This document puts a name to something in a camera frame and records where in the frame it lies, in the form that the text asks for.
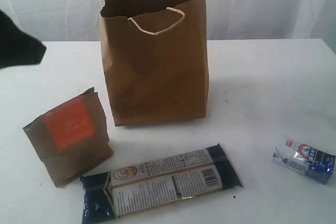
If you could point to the small blue white packet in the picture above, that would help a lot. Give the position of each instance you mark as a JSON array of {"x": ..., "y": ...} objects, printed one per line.
[{"x": 305, "y": 159}]

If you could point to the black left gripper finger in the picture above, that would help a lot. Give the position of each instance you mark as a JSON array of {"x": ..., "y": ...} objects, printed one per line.
[{"x": 17, "y": 47}]

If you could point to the brown pouch orange label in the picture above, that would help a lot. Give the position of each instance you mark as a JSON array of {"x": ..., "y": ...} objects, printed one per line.
[{"x": 71, "y": 139}]

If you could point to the brown paper bag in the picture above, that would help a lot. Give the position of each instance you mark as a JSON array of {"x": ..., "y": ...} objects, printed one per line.
[{"x": 154, "y": 56}]

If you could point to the long dark noodle package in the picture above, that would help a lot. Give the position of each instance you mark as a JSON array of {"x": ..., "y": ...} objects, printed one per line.
[{"x": 124, "y": 191}]

